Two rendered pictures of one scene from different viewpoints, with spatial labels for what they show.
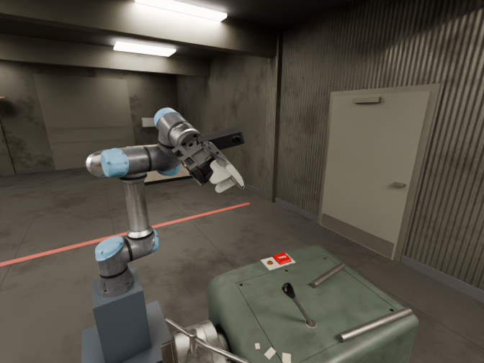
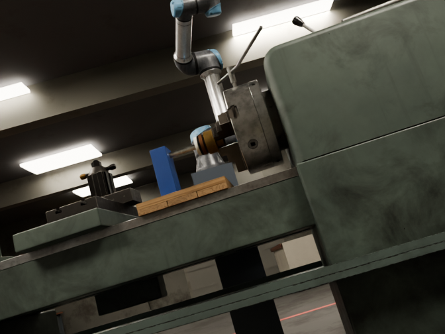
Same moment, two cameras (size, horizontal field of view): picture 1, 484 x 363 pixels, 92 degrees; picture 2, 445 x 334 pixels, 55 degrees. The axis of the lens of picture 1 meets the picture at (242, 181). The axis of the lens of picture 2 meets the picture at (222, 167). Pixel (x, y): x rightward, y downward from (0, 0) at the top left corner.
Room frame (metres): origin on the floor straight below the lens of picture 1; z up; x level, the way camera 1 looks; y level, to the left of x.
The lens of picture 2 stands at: (-0.85, -0.49, 0.62)
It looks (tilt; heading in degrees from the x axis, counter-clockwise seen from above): 13 degrees up; 30
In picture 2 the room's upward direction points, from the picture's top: 17 degrees counter-clockwise
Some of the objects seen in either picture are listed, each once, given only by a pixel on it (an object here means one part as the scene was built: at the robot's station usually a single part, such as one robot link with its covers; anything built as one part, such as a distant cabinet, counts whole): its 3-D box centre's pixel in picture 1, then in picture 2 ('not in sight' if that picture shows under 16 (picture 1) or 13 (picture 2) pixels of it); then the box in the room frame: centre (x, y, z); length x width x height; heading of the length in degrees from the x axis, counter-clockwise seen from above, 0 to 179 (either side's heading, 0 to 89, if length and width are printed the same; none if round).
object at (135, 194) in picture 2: not in sight; (112, 203); (0.34, 0.72, 1.00); 0.20 x 0.10 x 0.05; 114
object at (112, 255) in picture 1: (112, 254); (204, 140); (0.92, 0.59, 1.27); 0.13 x 0.12 x 0.14; 133
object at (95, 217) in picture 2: not in sight; (93, 233); (0.27, 0.77, 0.89); 0.53 x 0.30 x 0.06; 24
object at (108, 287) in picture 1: (114, 276); (209, 163); (0.92, 0.60, 1.15); 0.15 x 0.15 x 0.10
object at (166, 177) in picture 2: not in sight; (167, 179); (0.37, 0.45, 1.00); 0.08 x 0.06 x 0.23; 24
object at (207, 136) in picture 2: not in sight; (211, 141); (0.45, 0.28, 1.08); 0.09 x 0.09 x 0.09; 24
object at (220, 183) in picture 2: not in sight; (194, 202); (0.40, 0.39, 0.88); 0.36 x 0.30 x 0.04; 24
